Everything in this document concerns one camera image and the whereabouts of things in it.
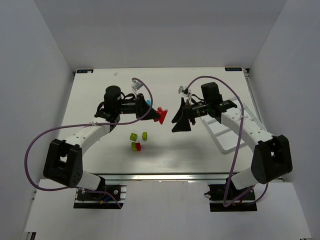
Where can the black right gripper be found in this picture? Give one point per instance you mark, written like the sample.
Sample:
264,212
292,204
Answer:
188,113

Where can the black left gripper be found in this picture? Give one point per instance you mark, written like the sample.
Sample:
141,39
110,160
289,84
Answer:
140,106

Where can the red lego plate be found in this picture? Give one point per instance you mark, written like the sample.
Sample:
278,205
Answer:
162,117

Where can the red curved lego brick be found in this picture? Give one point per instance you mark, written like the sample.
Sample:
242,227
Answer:
160,110

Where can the red small lego brick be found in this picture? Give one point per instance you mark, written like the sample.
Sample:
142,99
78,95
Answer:
138,146

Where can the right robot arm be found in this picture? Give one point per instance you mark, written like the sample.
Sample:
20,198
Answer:
271,154

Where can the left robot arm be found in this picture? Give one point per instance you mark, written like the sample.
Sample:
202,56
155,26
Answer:
64,161

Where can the green small lego brick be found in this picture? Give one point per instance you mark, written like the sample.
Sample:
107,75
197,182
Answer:
144,136

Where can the green square lego brick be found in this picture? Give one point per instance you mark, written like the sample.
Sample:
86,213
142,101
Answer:
133,137

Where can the right blue corner label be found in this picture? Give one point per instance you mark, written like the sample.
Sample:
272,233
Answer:
233,69

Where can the blue corner label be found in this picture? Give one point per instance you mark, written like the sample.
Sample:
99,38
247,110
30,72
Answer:
233,69
84,71

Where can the left blue corner label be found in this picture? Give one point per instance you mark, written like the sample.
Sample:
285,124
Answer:
84,71

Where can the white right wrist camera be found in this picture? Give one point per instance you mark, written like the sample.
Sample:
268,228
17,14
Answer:
185,92

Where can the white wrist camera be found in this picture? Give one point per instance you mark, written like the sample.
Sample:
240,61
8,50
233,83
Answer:
136,85
185,92

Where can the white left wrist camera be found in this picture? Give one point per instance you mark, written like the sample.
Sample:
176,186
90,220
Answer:
136,85

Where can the aluminium front table rail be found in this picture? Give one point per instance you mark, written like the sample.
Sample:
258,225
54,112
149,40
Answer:
165,177

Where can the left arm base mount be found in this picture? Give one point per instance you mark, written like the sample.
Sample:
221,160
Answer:
101,201

